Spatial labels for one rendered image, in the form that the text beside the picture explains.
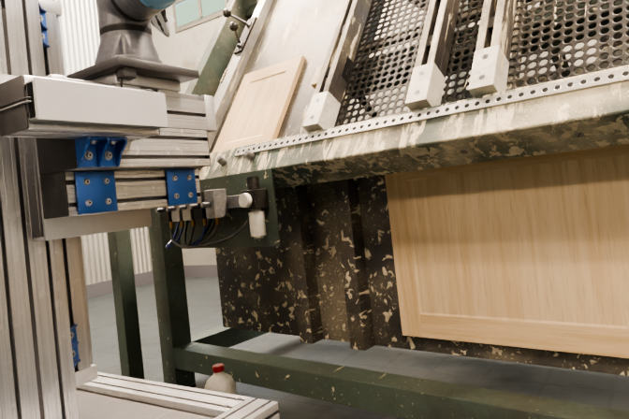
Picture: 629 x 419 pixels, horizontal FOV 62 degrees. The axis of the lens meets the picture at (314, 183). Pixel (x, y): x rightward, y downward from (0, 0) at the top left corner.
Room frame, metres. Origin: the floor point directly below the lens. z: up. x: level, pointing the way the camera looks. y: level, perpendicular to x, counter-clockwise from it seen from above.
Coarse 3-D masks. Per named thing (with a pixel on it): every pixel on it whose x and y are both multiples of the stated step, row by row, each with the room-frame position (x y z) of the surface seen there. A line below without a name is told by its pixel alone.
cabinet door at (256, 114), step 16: (288, 64) 1.93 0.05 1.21; (256, 80) 2.02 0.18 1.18; (272, 80) 1.95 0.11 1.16; (288, 80) 1.87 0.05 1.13; (240, 96) 2.03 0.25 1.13; (256, 96) 1.96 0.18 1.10; (272, 96) 1.89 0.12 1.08; (288, 96) 1.83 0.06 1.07; (240, 112) 1.97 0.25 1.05; (256, 112) 1.90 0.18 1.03; (272, 112) 1.82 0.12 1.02; (224, 128) 1.98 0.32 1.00; (240, 128) 1.91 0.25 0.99; (256, 128) 1.84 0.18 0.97; (272, 128) 1.77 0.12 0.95; (224, 144) 1.92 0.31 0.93; (240, 144) 1.85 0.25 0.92
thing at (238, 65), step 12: (264, 0) 2.31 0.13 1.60; (264, 12) 2.30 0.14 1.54; (252, 36) 2.23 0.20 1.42; (252, 48) 2.22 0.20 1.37; (240, 60) 2.16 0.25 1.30; (228, 72) 2.15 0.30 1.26; (240, 72) 2.15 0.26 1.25; (228, 84) 2.10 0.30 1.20; (216, 96) 2.11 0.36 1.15; (228, 96) 2.10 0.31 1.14; (216, 108) 2.05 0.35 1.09; (216, 120) 2.04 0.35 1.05; (216, 132) 2.03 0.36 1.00
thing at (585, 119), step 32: (480, 96) 1.24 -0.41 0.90; (576, 96) 1.08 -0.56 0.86; (608, 96) 1.03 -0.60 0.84; (384, 128) 1.38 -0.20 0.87; (416, 128) 1.31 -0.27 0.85; (448, 128) 1.25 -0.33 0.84; (480, 128) 1.19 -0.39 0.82; (512, 128) 1.13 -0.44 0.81; (544, 128) 1.10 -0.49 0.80; (576, 128) 1.07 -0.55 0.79; (608, 128) 1.05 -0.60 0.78; (256, 160) 1.67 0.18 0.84; (288, 160) 1.57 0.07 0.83; (320, 160) 1.48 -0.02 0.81; (352, 160) 1.43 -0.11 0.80; (384, 160) 1.38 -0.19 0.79; (416, 160) 1.34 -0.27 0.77; (448, 160) 1.30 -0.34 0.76; (480, 160) 1.26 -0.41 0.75
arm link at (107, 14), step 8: (96, 0) 1.17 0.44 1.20; (104, 0) 1.14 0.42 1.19; (112, 0) 1.12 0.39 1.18; (96, 8) 1.18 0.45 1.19; (104, 8) 1.15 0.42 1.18; (112, 8) 1.13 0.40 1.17; (120, 8) 1.12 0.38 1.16; (104, 16) 1.15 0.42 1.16; (112, 16) 1.15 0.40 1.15; (120, 16) 1.14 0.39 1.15; (128, 16) 1.14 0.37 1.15; (104, 24) 1.15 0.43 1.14; (144, 24) 1.18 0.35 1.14
